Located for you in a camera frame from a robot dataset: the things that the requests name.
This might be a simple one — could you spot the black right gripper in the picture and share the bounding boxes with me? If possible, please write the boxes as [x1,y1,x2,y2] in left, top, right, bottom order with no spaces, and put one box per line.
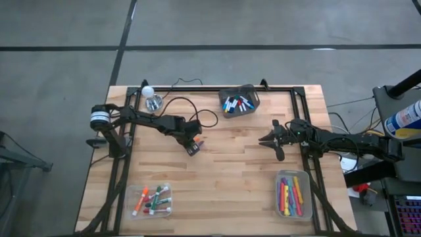
[259,122,305,162]

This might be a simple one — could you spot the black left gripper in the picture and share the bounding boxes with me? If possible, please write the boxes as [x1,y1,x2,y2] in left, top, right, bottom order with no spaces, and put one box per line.
[181,118,205,151]

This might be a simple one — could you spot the blue highlighter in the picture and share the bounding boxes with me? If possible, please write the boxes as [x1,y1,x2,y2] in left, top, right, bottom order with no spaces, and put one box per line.
[287,180,295,215]

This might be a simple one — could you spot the magenta marker white caps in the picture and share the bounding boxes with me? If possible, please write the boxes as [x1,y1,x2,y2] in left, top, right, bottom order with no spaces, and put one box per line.
[147,186,170,200]

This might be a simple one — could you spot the pink highlighter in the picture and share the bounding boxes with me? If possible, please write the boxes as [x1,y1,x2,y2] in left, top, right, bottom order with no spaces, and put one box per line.
[292,187,304,217]

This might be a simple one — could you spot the dark green marker white caps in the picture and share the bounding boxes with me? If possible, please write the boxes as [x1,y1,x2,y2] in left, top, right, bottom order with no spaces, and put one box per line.
[144,197,172,208]

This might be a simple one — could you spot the red marker white caps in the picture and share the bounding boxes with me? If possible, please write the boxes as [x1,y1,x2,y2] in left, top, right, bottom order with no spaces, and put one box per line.
[143,206,172,215]

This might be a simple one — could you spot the orange marker white caps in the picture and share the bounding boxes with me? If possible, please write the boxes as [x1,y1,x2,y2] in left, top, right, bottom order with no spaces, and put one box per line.
[132,186,149,217]

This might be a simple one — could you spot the dark grey plastic bin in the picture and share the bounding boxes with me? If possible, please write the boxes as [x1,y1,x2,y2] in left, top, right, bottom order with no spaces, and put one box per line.
[218,84,262,120]

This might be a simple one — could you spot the translucent grey plastic bin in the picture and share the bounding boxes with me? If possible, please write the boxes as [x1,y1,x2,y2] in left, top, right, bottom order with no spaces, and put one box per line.
[274,169,313,221]

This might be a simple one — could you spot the white bulb lamp glass base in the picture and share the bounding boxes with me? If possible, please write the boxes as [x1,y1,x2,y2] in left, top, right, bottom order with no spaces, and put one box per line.
[140,85,164,113]

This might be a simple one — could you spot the white paper sheet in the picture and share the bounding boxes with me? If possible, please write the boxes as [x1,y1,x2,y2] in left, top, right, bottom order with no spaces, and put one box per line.
[340,156,358,175]

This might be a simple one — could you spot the clear shallow plastic container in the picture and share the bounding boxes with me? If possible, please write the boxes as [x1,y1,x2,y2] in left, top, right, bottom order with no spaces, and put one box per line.
[124,182,174,221]

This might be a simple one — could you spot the small red object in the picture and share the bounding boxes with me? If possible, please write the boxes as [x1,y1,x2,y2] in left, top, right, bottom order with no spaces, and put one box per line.
[352,182,371,195]

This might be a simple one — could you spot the black cart bar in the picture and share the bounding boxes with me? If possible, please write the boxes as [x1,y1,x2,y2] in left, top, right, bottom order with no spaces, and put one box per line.
[343,159,395,188]

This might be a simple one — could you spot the black table clamp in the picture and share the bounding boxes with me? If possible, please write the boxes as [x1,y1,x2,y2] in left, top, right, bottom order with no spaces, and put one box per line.
[86,138,109,149]

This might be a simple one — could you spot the small black object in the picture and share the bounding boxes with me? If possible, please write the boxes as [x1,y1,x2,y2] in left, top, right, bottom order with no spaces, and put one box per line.
[360,189,378,207]

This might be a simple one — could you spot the black desk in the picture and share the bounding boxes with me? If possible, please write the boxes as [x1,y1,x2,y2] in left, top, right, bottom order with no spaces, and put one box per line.
[383,177,421,237]

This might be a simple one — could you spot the white blue labelled canister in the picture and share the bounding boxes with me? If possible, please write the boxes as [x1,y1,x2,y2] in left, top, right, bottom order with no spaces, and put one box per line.
[384,99,421,139]

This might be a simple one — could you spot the grey cart top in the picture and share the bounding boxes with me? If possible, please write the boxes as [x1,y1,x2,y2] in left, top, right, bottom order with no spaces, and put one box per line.
[373,85,421,184]

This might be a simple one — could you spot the black pole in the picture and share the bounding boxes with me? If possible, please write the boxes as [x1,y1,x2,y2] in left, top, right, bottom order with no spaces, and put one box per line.
[387,68,421,99]

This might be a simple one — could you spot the black keyboard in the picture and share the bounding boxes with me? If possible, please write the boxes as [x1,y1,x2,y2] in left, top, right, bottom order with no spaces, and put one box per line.
[393,194,421,236]

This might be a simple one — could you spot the black floor stand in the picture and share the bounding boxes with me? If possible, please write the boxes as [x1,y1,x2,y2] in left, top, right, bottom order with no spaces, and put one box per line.
[0,130,53,237]

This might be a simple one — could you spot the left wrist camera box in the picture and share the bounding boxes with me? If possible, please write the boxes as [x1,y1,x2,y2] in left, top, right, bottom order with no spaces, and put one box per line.
[186,143,201,157]

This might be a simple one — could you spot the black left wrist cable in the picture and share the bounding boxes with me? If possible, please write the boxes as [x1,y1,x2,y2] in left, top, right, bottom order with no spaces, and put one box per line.
[162,96,220,128]

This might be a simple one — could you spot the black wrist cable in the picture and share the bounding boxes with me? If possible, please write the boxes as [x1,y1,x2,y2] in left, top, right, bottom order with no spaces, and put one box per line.
[162,96,220,128]
[285,118,361,174]

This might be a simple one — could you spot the black aluminium table frame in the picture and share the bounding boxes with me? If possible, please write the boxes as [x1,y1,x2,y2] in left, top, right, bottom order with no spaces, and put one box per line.
[74,78,358,236]

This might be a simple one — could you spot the thin black lamp cable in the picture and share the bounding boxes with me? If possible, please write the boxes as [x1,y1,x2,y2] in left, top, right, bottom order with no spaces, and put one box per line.
[169,77,204,89]

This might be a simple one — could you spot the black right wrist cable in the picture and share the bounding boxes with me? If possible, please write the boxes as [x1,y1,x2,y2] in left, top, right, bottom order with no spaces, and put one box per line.
[285,118,361,174]

